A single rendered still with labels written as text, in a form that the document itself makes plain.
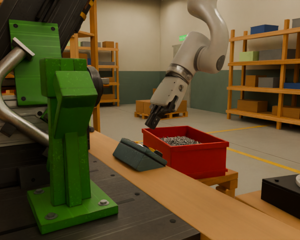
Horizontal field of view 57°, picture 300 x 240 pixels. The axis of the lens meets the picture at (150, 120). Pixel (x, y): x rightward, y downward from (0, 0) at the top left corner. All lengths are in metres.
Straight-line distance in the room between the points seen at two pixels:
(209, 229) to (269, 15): 7.08
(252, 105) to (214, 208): 6.36
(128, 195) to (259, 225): 0.25
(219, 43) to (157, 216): 0.53
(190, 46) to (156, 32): 10.45
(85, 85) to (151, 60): 10.68
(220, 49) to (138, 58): 10.05
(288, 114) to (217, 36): 5.52
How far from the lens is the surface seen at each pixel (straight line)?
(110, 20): 10.58
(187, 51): 0.88
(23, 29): 0.77
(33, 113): 0.73
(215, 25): 0.85
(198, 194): 0.60
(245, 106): 7.01
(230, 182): 1.03
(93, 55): 3.79
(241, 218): 0.53
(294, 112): 6.25
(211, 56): 0.84
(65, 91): 0.42
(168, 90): 0.84
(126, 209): 0.53
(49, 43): 0.77
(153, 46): 11.18
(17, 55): 0.71
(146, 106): 6.98
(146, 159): 0.71
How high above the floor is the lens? 1.14
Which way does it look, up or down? 9 degrees down
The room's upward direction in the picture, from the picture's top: straight up
